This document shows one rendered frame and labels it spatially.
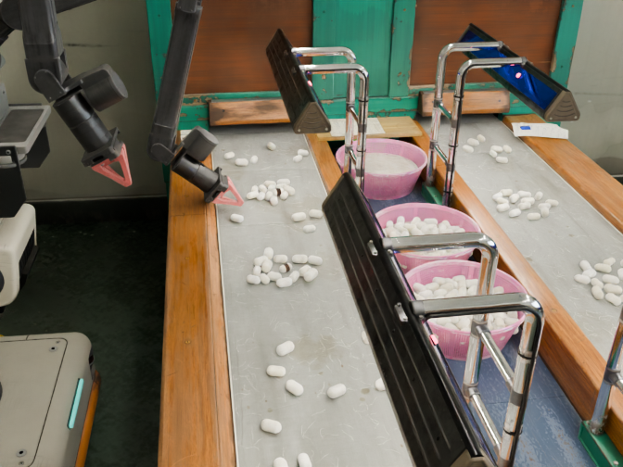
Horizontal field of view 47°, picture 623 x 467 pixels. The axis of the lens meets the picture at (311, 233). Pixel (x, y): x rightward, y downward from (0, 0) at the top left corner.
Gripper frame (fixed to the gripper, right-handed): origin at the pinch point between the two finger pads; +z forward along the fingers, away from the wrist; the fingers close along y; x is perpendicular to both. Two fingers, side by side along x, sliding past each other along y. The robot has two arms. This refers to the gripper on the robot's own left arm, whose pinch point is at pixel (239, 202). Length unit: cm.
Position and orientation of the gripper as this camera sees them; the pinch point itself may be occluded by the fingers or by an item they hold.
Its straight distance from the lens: 185.9
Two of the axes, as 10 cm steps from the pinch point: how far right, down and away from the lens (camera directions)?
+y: -1.6, -4.9, 8.6
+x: -6.5, 7.0, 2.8
